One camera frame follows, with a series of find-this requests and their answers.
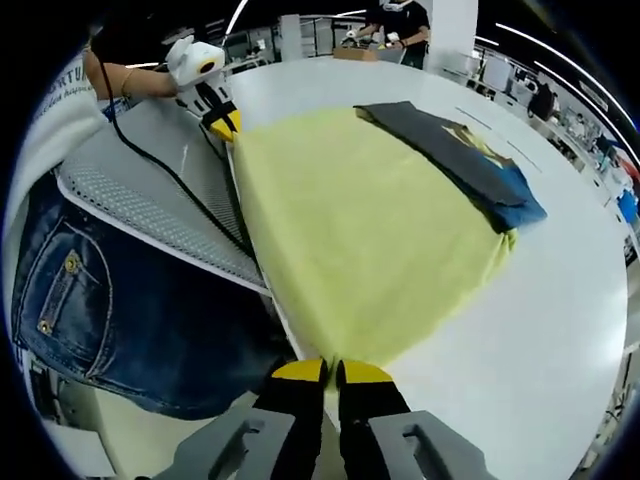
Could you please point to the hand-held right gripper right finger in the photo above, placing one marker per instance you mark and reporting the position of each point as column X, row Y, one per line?
column 380, row 435

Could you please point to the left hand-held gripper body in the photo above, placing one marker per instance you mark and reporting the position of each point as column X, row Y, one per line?
column 192, row 62

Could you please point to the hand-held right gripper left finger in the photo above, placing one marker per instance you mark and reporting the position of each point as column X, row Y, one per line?
column 280, row 430

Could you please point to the yellow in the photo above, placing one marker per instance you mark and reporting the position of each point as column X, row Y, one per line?
column 350, row 225

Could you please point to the white tape template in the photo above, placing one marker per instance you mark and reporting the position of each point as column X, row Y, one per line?
column 525, row 156

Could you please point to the grey mesh mat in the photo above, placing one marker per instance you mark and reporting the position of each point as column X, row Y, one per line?
column 150, row 200

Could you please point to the brown cardboard box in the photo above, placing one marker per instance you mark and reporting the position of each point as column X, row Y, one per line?
column 355, row 52

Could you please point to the person's white printed shirt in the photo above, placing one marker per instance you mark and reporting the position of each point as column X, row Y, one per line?
column 55, row 130

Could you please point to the person's blue jeans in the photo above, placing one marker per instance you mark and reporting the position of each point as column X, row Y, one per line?
column 150, row 325

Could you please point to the dark bulky bag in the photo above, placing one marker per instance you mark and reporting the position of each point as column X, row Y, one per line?
column 541, row 102

